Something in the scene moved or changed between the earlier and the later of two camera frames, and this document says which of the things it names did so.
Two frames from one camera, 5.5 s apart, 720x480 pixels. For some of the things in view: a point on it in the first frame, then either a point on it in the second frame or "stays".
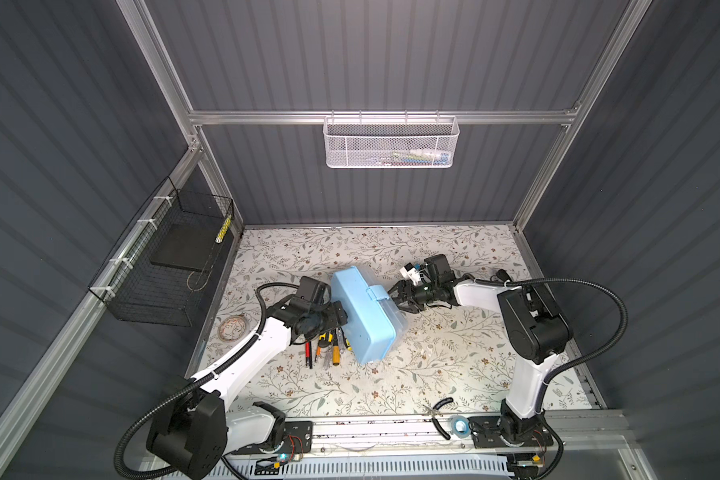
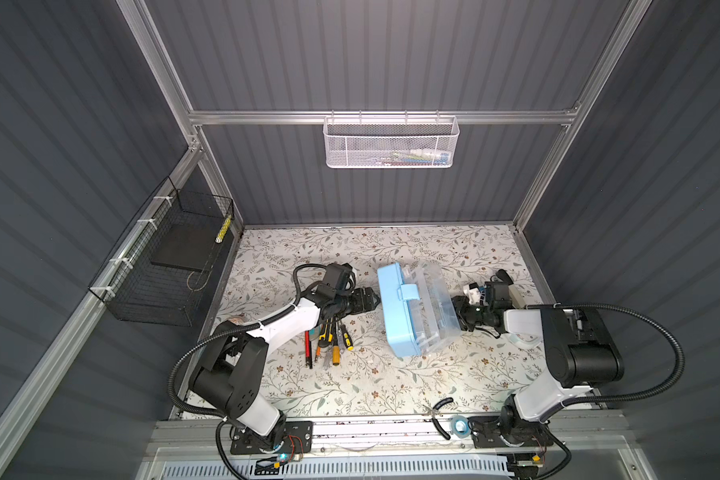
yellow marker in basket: (224, 228) stays
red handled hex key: (308, 353) stays
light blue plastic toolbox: (375, 322) -> (420, 308)
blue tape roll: (453, 429) stays
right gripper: (403, 287) -> (460, 307)
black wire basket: (161, 270) stays
